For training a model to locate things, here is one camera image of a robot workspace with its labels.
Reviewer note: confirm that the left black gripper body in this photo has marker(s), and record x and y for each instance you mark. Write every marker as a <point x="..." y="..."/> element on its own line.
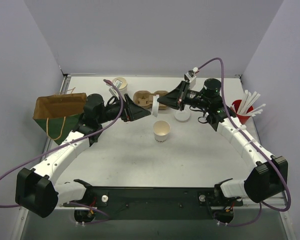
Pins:
<point x="126" y="108"/>

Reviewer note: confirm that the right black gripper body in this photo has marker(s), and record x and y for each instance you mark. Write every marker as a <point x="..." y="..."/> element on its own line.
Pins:
<point x="184" y="95"/>

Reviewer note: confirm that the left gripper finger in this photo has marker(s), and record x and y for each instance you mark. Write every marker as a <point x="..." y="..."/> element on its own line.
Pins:
<point x="135" y="112"/>
<point x="130" y="103"/>

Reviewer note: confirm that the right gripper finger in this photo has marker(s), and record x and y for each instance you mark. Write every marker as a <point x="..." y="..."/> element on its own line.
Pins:
<point x="171" y="103"/>
<point x="176" y="95"/>

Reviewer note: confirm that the white paper cups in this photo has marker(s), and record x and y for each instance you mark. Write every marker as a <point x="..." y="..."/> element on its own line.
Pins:
<point x="121" y="83"/>

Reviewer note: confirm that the white paper cup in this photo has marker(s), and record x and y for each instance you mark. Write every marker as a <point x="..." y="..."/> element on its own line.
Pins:
<point x="161" y="130"/>

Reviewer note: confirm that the clear plastic lid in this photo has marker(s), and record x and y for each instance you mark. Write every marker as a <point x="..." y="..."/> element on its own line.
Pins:
<point x="155" y="105"/>
<point x="182" y="116"/>

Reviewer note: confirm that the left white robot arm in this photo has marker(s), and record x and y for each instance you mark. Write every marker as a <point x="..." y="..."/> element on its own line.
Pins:
<point x="37" y="189"/>

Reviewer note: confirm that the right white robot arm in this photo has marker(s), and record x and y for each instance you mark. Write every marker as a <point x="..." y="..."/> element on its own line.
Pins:
<point x="268" y="172"/>

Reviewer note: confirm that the brown cardboard cup carrier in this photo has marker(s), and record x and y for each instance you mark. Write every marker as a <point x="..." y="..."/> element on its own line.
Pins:
<point x="144" y="98"/>

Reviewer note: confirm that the red cup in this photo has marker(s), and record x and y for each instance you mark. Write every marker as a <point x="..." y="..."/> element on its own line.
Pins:
<point x="242" y="116"/>

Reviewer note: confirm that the green paper bag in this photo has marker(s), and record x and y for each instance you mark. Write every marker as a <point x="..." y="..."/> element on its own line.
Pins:
<point x="58" y="114"/>

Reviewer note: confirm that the white wrapped straws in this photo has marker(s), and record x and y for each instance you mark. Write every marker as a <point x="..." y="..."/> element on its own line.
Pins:
<point x="247" y="100"/>

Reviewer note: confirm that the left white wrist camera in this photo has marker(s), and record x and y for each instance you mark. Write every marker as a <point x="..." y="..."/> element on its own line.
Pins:
<point x="112" y="90"/>

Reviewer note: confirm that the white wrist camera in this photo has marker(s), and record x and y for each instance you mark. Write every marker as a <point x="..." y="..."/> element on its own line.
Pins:
<point x="190" y="77"/>
<point x="112" y="90"/>

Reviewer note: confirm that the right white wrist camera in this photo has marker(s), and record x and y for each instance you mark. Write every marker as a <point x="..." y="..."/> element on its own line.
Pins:
<point x="190" y="77"/>

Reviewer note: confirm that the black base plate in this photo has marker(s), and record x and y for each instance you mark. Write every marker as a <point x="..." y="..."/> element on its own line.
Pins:
<point x="152" y="203"/>

